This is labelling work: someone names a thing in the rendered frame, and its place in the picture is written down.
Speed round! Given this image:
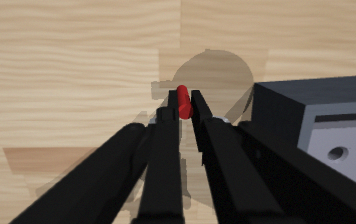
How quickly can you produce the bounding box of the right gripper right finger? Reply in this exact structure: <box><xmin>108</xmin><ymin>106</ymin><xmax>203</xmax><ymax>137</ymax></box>
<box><xmin>191</xmin><ymin>90</ymin><xmax>356</xmax><ymax>224</ymax></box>

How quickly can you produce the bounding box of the grey open box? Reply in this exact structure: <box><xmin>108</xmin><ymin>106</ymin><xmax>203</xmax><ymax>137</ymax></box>
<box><xmin>251</xmin><ymin>76</ymin><xmax>356</xmax><ymax>153</ymax></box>

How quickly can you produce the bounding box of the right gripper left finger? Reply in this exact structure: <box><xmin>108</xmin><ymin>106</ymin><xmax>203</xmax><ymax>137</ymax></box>
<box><xmin>8</xmin><ymin>90</ymin><xmax>185</xmax><ymax>224</ymax></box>

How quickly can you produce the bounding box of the grey metal plate with hole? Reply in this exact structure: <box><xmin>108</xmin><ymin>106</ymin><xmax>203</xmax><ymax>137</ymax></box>
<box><xmin>308</xmin><ymin>113</ymin><xmax>356</xmax><ymax>182</ymax></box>

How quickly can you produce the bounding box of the red cylindrical peg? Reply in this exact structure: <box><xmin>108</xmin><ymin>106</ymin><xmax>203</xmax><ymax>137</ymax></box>
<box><xmin>176</xmin><ymin>85</ymin><xmax>193</xmax><ymax>120</ymax></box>

